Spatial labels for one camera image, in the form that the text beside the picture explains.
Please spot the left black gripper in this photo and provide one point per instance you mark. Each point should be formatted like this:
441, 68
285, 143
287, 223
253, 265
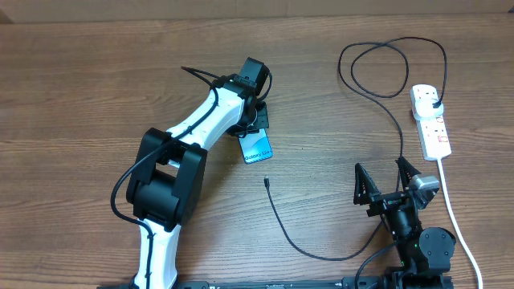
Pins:
262, 120

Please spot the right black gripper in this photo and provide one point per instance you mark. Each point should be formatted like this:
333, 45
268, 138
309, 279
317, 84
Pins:
362, 197

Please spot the Samsung Galaxy smartphone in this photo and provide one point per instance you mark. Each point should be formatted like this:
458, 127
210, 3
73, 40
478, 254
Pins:
256, 147

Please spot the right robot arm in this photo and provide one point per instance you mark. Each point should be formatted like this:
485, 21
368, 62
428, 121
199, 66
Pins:
425, 253

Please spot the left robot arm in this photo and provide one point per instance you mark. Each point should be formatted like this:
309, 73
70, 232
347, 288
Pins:
166, 179

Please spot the white power strip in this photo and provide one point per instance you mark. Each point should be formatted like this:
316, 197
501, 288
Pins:
432, 133

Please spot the white USB wall charger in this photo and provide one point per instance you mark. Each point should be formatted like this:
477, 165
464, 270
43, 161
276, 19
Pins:
427, 109

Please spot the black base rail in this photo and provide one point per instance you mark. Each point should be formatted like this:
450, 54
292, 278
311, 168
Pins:
277, 284

